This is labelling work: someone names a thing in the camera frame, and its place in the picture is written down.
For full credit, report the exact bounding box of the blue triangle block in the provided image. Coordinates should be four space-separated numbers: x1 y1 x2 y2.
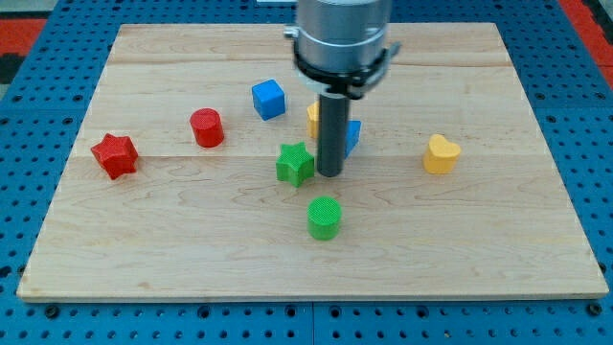
345 120 362 158

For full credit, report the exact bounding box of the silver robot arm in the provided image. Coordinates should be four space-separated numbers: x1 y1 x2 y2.
284 0 400 100

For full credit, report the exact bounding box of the green star block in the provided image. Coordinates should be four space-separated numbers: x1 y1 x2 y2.
276 142 314 188

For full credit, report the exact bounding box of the green cylinder block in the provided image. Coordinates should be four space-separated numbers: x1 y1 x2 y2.
306 196 342 241

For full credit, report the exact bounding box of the yellow block behind rod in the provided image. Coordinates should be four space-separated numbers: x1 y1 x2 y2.
306 102 319 139

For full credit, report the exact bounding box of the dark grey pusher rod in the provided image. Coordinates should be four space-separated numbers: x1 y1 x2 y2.
316 95 350 177

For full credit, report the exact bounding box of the blue cube block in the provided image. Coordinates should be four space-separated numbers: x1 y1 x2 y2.
251 80 286 121

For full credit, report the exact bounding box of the red cylinder block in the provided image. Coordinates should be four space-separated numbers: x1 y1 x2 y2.
190 108 225 148

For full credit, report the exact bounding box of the wooden board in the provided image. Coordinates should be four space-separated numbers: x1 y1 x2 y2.
17 23 608 303

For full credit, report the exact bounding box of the yellow heart block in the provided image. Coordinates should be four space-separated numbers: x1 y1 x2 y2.
422 134 462 174

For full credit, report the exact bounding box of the red star block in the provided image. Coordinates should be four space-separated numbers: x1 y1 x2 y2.
90 133 139 180

